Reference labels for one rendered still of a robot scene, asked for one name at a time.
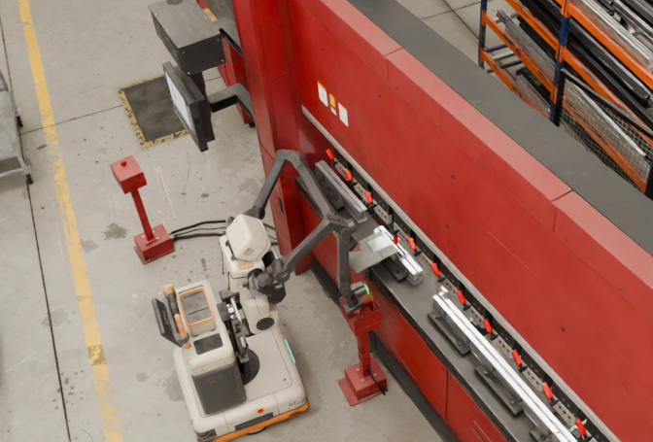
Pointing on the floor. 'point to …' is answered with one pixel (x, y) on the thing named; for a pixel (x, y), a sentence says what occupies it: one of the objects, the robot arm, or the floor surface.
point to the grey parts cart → (11, 131)
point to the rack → (557, 45)
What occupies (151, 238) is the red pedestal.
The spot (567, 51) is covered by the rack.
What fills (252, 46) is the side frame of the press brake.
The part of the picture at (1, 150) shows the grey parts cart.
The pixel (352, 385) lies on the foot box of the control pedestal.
